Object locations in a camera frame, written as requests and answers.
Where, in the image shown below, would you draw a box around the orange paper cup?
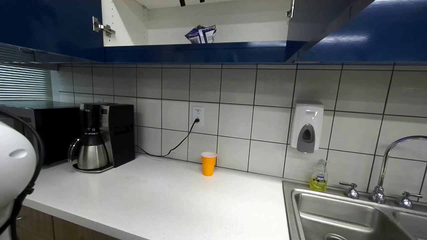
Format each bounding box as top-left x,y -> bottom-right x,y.
201,152 -> 217,176

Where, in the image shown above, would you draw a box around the blue chips packet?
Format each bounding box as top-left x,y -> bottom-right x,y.
185,25 -> 216,44

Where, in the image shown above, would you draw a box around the dish soap bottle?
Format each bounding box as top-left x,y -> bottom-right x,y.
308,159 -> 326,192

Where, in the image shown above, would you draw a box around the chrome faucet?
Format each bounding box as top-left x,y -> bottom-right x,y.
337,135 -> 427,209

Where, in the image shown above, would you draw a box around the black microwave oven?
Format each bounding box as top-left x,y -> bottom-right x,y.
0,103 -> 81,165

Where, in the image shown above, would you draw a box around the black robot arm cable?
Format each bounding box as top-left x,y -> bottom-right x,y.
0,108 -> 45,240

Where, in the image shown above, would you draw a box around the steel black coffee maker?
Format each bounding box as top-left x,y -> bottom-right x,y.
78,103 -> 135,172

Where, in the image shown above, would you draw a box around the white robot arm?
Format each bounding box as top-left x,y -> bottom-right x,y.
0,0 -> 79,240

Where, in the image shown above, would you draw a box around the wooden lower cabinet drawers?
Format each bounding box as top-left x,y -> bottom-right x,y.
15,207 -> 117,240

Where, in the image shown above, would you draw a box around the white wall outlet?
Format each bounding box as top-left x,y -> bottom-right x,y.
190,105 -> 204,127

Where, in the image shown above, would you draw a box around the blue cupboard door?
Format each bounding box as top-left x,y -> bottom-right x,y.
0,0 -> 102,60
296,0 -> 427,64

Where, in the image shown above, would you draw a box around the blue upper cupboard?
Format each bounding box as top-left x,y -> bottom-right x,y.
99,0 -> 304,64

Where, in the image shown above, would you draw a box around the white wall soap dispenser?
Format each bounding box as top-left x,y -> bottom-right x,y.
290,103 -> 324,153

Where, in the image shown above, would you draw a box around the black power cord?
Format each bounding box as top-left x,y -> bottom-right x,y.
134,117 -> 201,159

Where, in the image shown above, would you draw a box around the steel coffee carafe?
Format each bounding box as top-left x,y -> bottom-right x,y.
67,132 -> 109,171

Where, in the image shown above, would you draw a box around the stainless steel sink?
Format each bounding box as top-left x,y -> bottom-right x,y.
281,180 -> 427,240

